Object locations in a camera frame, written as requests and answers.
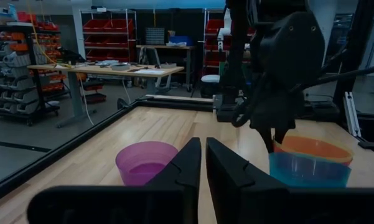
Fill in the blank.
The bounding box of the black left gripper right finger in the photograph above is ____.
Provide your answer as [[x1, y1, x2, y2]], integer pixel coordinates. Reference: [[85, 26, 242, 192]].
[[205, 137, 374, 224]]

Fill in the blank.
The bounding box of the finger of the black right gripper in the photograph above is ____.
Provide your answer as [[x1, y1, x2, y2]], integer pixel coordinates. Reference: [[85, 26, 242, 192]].
[[273, 122, 296, 145], [256, 127, 275, 154]]

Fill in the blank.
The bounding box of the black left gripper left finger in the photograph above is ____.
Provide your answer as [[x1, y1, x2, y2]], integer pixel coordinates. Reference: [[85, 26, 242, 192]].
[[26, 137, 202, 224]]

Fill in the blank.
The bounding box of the orange plastic bowl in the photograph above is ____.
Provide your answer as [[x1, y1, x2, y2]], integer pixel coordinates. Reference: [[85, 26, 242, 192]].
[[273, 134, 354, 166]]

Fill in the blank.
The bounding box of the purple plastic bowl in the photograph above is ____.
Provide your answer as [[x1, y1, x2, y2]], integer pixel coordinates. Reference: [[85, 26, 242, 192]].
[[115, 141, 179, 187]]

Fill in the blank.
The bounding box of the blue plastic bowl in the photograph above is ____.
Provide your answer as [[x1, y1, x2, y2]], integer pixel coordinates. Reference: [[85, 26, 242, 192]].
[[268, 151, 352, 189]]

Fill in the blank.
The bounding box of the silver aluminium extrusion bar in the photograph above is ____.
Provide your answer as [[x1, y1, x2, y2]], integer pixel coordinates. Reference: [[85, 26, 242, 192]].
[[343, 91, 362, 138]]

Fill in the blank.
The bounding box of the metal rack with red bins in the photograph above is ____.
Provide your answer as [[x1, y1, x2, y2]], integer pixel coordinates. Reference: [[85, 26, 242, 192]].
[[203, 8, 256, 76], [80, 8, 138, 63]]

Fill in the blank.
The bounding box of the black stool with white seat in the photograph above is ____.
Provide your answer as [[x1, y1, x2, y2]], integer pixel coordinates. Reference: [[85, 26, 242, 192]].
[[200, 74, 222, 99]]

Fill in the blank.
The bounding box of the blue box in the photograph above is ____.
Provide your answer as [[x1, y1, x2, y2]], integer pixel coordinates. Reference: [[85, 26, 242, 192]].
[[169, 35, 194, 47]]

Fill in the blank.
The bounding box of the wooden desk with metal legs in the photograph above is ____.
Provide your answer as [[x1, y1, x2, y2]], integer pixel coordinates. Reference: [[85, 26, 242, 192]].
[[136, 44, 196, 91]]

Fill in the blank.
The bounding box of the white paper sheet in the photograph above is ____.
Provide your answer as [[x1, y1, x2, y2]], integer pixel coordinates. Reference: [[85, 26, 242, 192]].
[[133, 68, 166, 76]]

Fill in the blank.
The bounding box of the grey small-parts drawer cabinet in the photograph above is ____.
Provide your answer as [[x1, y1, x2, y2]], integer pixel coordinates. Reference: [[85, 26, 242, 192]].
[[144, 27, 166, 46]]

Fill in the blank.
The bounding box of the wooden workbench with grey legs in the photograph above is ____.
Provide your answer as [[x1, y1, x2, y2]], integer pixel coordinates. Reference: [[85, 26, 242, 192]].
[[27, 63, 185, 129]]

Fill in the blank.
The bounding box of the black shelf cart with bins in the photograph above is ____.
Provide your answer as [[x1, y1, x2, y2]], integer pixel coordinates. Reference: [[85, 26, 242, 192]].
[[0, 24, 62, 127]]

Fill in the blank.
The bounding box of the black frame post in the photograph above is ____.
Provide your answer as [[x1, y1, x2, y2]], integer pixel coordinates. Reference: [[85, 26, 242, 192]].
[[216, 0, 253, 123]]

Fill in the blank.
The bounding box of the white power cable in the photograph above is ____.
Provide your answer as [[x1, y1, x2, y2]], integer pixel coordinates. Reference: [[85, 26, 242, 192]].
[[78, 75, 95, 127]]

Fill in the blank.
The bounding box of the yellow hanging cable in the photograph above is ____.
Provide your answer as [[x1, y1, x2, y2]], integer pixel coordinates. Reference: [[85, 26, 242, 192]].
[[26, 0, 73, 68]]

